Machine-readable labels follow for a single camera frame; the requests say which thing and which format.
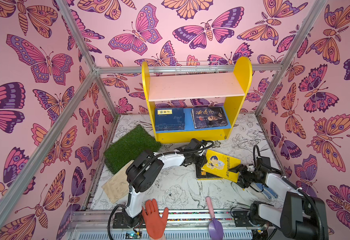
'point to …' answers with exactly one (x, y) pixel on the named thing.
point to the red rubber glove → (155, 223)
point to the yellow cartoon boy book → (219, 164)
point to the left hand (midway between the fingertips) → (208, 160)
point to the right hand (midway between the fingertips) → (231, 173)
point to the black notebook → (202, 173)
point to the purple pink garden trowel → (215, 227)
